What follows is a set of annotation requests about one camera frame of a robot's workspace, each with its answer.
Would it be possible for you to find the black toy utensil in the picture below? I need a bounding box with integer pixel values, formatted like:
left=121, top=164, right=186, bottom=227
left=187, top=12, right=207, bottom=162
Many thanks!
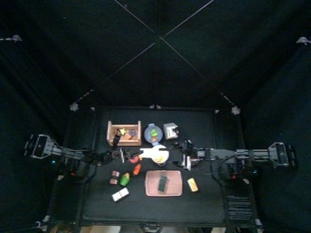
left=113, top=128, right=122, bottom=148

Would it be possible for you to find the orange toy carrot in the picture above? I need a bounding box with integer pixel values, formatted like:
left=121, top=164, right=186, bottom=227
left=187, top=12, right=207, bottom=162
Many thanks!
left=133, top=163, right=143, bottom=177

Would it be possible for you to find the cream toy pot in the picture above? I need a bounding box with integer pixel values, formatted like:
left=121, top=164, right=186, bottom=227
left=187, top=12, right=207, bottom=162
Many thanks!
left=153, top=153, right=170, bottom=167

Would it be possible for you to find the white toy knife block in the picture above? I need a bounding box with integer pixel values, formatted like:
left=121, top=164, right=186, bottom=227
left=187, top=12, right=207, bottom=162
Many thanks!
left=163, top=122, right=181, bottom=140

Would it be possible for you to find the toy corn with green husk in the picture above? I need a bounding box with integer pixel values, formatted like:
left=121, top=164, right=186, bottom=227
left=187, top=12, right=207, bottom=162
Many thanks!
left=119, top=172, right=131, bottom=187

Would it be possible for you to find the wooden toy crate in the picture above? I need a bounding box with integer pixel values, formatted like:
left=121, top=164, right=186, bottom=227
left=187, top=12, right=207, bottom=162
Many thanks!
left=106, top=120, right=143, bottom=147

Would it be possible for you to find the pink plastic tray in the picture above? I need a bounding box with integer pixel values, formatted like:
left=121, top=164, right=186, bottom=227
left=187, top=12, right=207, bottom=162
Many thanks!
left=143, top=169, right=185, bottom=198

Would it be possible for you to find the yellow toy block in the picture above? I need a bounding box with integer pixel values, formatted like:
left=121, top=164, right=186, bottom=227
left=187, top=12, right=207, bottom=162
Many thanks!
left=186, top=177, right=201, bottom=193

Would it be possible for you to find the white card box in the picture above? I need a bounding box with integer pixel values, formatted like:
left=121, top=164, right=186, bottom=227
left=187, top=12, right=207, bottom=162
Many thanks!
left=111, top=187, right=131, bottom=202

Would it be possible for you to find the thin diagonal cord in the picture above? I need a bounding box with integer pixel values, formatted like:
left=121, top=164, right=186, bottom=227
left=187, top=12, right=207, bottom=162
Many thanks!
left=113, top=0, right=237, bottom=107
left=74, top=0, right=215, bottom=105

